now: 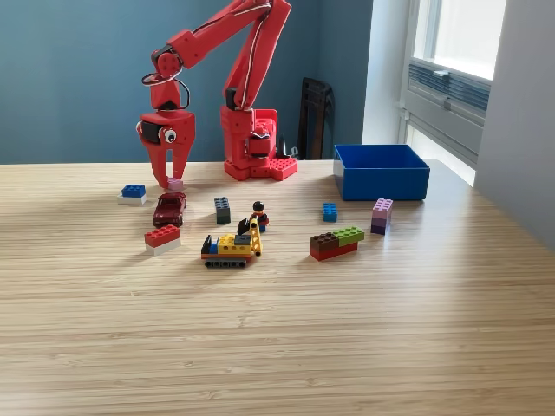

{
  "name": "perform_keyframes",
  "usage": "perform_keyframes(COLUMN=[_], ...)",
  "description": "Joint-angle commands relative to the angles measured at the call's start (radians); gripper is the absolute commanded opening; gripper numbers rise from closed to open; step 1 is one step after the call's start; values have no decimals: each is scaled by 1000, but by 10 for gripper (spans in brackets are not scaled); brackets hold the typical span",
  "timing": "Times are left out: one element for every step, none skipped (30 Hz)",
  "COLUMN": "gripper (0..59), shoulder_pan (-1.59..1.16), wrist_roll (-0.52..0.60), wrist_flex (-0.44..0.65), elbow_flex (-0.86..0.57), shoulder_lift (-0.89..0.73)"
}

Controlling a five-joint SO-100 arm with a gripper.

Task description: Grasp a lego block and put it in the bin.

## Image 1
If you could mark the pink and purple brick stack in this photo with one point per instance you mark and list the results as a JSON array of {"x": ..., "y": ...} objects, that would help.
[{"x": 381, "y": 216}]

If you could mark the blue plastic bin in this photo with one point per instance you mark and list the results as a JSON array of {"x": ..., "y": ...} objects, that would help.
[{"x": 381, "y": 184}]

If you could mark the white window frame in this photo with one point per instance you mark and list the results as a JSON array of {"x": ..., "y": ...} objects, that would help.
[{"x": 422, "y": 30}]

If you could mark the brown green red brick stack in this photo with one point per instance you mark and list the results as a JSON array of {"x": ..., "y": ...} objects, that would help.
[{"x": 334, "y": 245}]

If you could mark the small blue brick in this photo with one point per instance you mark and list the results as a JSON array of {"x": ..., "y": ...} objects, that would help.
[{"x": 330, "y": 212}]

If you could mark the dark grey brick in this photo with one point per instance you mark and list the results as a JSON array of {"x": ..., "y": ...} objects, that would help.
[{"x": 222, "y": 211}]

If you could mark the dark red toy car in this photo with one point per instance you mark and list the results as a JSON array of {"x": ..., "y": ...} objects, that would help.
[{"x": 168, "y": 210}]

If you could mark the black chair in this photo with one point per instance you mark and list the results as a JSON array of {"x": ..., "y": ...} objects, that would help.
[{"x": 316, "y": 117}]

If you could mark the black clamp behind base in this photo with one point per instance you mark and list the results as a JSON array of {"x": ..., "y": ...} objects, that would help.
[{"x": 284, "y": 147}]

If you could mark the small yellow toy digger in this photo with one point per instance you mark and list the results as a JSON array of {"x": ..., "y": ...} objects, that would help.
[{"x": 230, "y": 248}]

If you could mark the toy figure with red shirt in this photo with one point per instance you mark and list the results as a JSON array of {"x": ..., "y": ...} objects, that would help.
[{"x": 259, "y": 212}]

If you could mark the grey window vent unit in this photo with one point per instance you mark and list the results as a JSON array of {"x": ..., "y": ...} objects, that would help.
[{"x": 446, "y": 102}]

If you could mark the red on white brick stack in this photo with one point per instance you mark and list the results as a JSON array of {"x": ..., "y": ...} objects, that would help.
[{"x": 162, "y": 237}]

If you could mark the blue on white brick stack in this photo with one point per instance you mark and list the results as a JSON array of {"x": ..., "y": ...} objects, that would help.
[{"x": 132, "y": 192}]

